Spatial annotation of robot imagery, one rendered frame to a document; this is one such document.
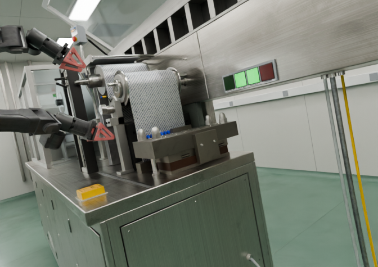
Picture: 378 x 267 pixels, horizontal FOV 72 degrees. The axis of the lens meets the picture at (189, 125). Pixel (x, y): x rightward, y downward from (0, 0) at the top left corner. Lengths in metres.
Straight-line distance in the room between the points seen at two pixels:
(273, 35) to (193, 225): 0.67
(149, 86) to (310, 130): 2.77
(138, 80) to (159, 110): 0.15
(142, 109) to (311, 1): 0.69
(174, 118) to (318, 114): 2.59
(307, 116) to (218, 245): 2.78
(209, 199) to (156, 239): 0.23
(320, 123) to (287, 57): 2.67
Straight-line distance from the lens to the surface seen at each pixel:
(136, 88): 1.09
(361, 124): 3.35
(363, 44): 0.80
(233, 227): 1.05
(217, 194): 0.97
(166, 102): 1.14
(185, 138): 0.94
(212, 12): 1.14
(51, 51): 1.08
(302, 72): 0.87
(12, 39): 1.07
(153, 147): 0.87
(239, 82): 1.01
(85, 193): 0.88
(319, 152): 3.63
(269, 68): 0.93
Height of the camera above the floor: 1.10
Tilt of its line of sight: 3 degrees down
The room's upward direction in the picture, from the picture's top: 11 degrees counter-clockwise
